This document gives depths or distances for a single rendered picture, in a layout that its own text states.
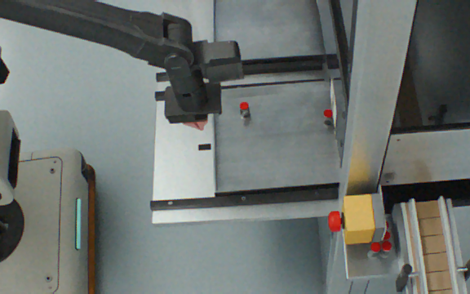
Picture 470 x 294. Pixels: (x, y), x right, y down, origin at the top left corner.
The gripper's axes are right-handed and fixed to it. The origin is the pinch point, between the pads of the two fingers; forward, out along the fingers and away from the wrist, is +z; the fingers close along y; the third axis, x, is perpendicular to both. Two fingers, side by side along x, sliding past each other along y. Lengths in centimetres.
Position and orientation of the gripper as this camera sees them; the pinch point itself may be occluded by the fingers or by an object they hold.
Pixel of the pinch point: (201, 125)
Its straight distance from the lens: 119.3
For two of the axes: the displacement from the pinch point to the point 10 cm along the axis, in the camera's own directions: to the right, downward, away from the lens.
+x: -0.2, -8.6, 5.0
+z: 1.3, 5.0, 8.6
